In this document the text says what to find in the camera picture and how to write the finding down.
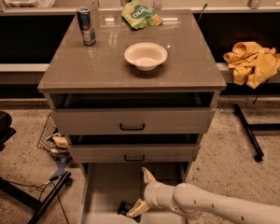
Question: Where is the bottom grey drawer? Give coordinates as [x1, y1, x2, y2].
[77, 162, 190, 224]

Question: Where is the yellow crumpled cloth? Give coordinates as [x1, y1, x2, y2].
[223, 41, 280, 89]

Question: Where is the blue silver energy drink can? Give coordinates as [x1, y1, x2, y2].
[77, 7, 96, 46]

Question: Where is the black floor cable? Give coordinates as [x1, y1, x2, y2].
[7, 179, 70, 224]

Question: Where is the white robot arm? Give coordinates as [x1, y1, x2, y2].
[127, 167, 280, 224]

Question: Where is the middle grey drawer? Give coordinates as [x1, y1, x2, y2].
[70, 134, 200, 163]

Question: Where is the wire mesh basket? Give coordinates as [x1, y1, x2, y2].
[37, 116, 69, 159]

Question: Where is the blue tape strip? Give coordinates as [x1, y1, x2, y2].
[49, 157, 72, 181]

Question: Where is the top grey drawer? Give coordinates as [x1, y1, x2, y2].
[48, 91, 217, 135]

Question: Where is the white paper bowl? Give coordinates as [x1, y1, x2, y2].
[124, 42, 168, 71]

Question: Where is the black stand leg left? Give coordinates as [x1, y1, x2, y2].
[0, 168, 73, 224]

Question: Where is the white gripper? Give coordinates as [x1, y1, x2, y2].
[127, 167, 175, 217]

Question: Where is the dark blue rxbar wrapper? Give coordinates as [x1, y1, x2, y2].
[117, 202, 141, 223]

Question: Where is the black stand leg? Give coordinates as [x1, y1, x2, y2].
[0, 168, 73, 224]
[233, 104, 280, 162]

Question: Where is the grey drawer cabinet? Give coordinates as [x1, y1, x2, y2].
[36, 8, 228, 180]

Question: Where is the black stand leg right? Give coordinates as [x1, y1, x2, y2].
[233, 104, 280, 162]

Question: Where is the green snack bag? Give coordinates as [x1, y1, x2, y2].
[121, 1, 163, 30]

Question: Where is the grey drawer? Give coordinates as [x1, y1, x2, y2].
[48, 91, 217, 135]
[77, 162, 190, 224]
[70, 134, 200, 163]

